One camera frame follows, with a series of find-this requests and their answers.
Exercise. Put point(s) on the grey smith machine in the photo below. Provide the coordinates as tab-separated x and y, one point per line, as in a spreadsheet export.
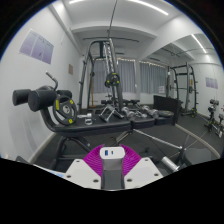
114	60

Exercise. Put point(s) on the white charger block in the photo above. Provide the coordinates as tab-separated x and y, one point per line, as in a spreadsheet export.
112	163

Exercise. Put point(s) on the long ceiling light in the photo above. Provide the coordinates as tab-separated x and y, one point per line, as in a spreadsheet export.
148	6

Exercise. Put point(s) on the chrome bar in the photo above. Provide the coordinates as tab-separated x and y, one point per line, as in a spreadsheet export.
170	163

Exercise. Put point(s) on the small brown wall plaque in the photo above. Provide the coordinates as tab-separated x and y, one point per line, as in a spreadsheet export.
70	69

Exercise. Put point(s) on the group of dumbbells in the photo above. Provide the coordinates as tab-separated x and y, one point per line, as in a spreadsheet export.
140	112

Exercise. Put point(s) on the black power rack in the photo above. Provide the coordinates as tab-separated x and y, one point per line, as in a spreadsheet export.
190	90

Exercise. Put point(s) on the black plate on machine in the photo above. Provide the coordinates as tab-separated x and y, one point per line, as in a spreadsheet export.
112	79

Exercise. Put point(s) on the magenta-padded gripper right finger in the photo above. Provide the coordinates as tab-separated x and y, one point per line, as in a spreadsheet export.
145	173

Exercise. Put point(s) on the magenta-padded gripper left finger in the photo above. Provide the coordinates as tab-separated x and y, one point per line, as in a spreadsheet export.
80	173

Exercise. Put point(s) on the grey window curtain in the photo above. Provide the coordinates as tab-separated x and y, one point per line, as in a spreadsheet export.
128	76

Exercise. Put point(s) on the black yellow weight plate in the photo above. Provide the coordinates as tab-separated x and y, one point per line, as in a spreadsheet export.
65	110

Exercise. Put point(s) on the black bench with roller pads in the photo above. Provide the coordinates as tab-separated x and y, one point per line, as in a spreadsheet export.
100	125

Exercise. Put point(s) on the small purple wall poster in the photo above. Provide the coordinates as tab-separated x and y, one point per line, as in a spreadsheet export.
211	83

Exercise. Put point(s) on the black box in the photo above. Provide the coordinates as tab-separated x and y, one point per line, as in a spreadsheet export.
165	108

